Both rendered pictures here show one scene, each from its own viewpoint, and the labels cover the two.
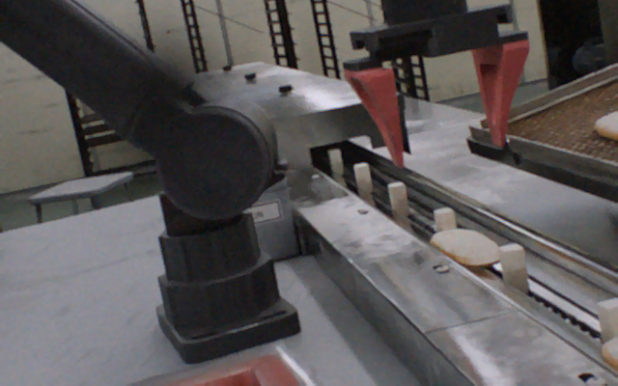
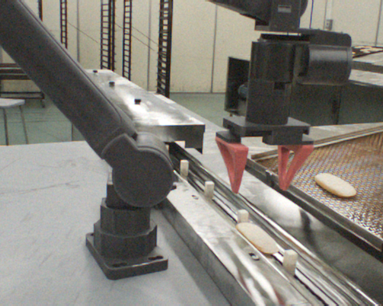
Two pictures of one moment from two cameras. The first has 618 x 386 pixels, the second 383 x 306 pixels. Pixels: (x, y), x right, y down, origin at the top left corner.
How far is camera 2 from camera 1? 0.20 m
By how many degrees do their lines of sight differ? 12
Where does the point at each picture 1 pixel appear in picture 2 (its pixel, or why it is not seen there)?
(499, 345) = not seen: outside the picture
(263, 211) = not seen: hidden behind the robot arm
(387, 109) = (240, 166)
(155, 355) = (88, 267)
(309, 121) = (157, 128)
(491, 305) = (292, 294)
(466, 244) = (260, 238)
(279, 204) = not seen: hidden behind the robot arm
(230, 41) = (79, 41)
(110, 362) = (62, 267)
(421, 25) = (268, 127)
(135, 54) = (111, 108)
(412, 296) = (246, 276)
